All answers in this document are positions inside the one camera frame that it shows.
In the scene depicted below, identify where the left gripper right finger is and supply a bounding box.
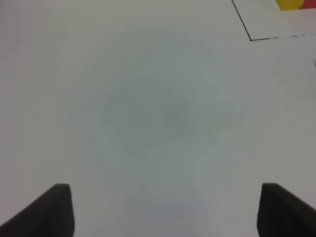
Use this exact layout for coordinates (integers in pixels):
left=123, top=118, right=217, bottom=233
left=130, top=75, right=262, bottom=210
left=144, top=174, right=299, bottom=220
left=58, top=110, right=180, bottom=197
left=257, top=183, right=316, bottom=237

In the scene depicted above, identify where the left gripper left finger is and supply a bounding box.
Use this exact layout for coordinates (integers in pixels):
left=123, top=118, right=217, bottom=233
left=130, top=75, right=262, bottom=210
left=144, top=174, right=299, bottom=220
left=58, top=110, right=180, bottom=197
left=0, top=184, right=75, bottom=237

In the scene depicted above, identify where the template red block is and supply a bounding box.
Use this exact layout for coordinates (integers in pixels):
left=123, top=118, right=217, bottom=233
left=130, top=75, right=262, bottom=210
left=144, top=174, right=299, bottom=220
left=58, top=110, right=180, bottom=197
left=301, top=0, right=316, bottom=9

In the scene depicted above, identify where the template yellow block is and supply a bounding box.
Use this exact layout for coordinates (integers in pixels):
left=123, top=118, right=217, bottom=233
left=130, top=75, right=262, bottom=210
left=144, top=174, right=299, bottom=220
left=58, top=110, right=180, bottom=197
left=275, top=0, right=304, bottom=11

